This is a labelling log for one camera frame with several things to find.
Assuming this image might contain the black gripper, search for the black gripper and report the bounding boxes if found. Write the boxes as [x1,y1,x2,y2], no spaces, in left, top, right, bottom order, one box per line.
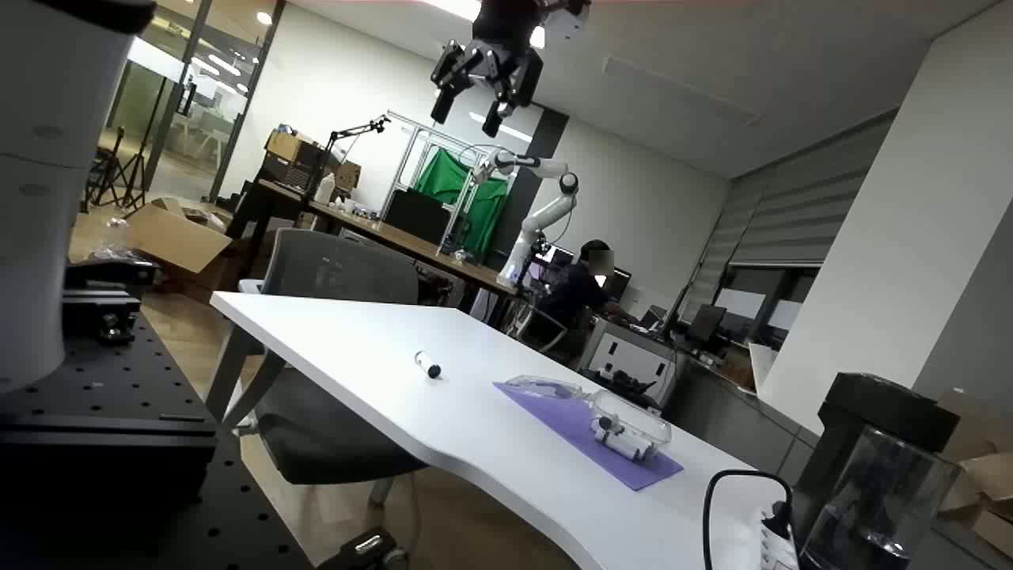
[424,0,549,140]

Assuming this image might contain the small black bottle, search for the small black bottle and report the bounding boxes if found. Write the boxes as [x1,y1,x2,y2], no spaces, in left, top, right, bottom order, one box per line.
[410,347,446,383]

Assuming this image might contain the clear plastic bowl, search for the clear plastic bowl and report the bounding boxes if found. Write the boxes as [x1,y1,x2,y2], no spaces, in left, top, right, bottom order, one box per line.
[586,387,674,449]

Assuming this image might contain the green cloth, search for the green cloth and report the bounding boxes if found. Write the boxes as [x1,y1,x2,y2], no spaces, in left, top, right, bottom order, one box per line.
[408,147,512,263]

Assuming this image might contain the black computer monitor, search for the black computer monitor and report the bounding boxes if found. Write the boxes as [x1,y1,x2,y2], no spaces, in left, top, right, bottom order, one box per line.
[378,187,451,247]

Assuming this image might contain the wooden desk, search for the wooden desk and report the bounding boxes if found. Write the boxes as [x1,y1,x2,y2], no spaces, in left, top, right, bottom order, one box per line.
[227,176,521,318]

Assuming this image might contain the cardboard box with black items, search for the cardboard box with black items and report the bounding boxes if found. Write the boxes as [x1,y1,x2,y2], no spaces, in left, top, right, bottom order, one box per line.
[256,128,364,204]

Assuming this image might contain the clear plastic wrapper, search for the clear plastic wrapper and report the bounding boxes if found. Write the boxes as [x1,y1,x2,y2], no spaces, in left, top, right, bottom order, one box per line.
[503,372,596,404]

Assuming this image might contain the white equipment case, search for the white equipment case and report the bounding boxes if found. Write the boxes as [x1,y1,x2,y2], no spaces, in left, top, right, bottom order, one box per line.
[577,318,691,412]

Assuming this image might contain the dark desk monitor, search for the dark desk monitor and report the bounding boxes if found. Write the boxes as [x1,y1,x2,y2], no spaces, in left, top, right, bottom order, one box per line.
[680,300,732,350]

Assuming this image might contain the open cardboard box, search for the open cardboard box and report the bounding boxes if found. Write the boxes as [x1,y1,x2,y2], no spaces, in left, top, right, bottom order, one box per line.
[119,195,244,294]

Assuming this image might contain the gray window blinds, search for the gray window blinds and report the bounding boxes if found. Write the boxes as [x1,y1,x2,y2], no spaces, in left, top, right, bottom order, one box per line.
[691,111,898,310]

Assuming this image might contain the purple mat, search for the purple mat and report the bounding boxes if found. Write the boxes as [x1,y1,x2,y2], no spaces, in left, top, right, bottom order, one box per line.
[493,377,688,495]

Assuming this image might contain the small white block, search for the small white block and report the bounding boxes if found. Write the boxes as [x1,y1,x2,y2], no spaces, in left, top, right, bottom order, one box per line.
[593,412,657,463]

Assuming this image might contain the gray office chair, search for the gray office chair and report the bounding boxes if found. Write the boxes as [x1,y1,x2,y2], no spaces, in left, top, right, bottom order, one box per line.
[230,228,429,512]

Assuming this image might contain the gray table leg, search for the gray table leg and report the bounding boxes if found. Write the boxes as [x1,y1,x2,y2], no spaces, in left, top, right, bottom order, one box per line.
[202,324,290,430]

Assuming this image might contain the black mounting clamp device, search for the black mounting clamp device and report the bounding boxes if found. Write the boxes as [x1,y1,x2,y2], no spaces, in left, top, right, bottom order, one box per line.
[60,254,165,347]

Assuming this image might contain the black clamp with white label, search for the black clamp with white label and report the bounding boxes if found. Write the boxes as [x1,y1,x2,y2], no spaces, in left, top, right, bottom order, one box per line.
[312,526,404,570]

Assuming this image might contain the black perforated breadboard plate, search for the black perforated breadboard plate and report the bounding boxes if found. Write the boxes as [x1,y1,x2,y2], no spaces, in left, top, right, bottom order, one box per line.
[0,310,318,570]

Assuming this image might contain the white power strip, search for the white power strip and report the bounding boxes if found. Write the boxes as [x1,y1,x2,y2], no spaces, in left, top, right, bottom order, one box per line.
[757,502,805,570]

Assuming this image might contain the brown cardboard box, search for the brown cardboard box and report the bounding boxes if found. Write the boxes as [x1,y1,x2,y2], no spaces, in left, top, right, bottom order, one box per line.
[934,449,1013,559]

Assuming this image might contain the white metal frame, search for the white metal frame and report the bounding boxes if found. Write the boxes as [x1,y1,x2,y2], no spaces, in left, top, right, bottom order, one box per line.
[378,103,530,260]

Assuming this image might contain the black power cable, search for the black power cable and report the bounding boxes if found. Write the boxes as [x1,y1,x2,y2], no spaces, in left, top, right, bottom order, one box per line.
[698,470,797,570]

